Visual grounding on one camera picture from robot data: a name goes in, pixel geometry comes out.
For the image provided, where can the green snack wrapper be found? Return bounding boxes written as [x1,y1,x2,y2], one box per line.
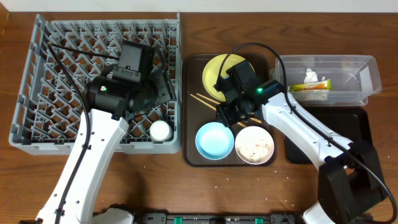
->
[288,79,332,91]

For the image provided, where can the wooden chopstick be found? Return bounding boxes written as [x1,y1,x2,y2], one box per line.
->
[190,94,247,128]
[195,93,262,124]

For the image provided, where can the white cup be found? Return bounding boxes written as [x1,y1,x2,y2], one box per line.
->
[149,120,173,142]

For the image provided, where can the white tissue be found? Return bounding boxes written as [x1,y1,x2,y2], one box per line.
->
[289,68,332,101]

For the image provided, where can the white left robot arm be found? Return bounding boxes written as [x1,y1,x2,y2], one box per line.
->
[32,40,176,223]

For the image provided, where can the upper wooden chopstick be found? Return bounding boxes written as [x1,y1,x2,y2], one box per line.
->
[195,93,262,124]

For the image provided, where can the yellow plate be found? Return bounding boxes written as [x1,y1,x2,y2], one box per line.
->
[202,54,258,102]

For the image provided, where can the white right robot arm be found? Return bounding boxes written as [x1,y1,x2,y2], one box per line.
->
[215,60,397,223]

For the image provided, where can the clear plastic bin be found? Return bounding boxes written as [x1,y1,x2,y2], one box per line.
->
[281,55,382,106]

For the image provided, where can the black waste tray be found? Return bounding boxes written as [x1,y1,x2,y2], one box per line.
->
[284,107,373,164]

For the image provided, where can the grey dishwasher rack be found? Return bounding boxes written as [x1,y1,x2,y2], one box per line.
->
[9,16,183,155]

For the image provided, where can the pink bowl with rice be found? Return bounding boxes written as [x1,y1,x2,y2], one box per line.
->
[234,126,275,165]

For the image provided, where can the lower wooden chopstick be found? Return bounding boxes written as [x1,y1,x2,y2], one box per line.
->
[190,94,247,128]

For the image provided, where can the light blue bowl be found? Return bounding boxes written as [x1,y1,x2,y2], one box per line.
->
[195,122,234,161]

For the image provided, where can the dark brown serving tray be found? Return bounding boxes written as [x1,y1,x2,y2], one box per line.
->
[182,53,275,167]

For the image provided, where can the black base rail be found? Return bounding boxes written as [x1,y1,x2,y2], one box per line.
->
[134,213,305,224]

